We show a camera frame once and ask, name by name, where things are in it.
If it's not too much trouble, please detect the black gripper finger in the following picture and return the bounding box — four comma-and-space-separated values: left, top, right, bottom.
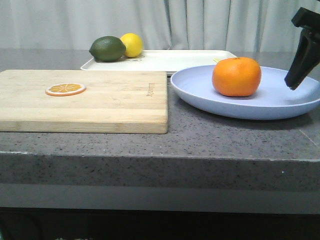
284, 28, 320, 90

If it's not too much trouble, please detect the cream white tray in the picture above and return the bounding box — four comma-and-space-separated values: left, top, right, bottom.
80, 50, 235, 76

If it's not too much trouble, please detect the whole orange fruit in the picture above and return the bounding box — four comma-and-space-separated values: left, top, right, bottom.
212, 57, 262, 97

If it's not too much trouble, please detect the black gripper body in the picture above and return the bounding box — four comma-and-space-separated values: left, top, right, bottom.
291, 7, 320, 33

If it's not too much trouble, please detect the yellow lemon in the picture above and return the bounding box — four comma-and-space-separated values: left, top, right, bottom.
120, 33, 144, 58

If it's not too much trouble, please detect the wooden cutting board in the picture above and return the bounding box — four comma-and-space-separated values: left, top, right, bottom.
0, 69, 168, 134

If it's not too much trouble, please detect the orange slice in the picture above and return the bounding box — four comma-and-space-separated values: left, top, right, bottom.
45, 83, 87, 97

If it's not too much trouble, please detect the light blue plate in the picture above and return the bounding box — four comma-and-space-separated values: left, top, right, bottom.
170, 65, 320, 120

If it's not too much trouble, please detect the green lime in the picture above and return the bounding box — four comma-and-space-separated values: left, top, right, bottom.
89, 36, 126, 62

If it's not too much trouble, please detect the grey curtain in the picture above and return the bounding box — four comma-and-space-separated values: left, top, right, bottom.
0, 0, 320, 52

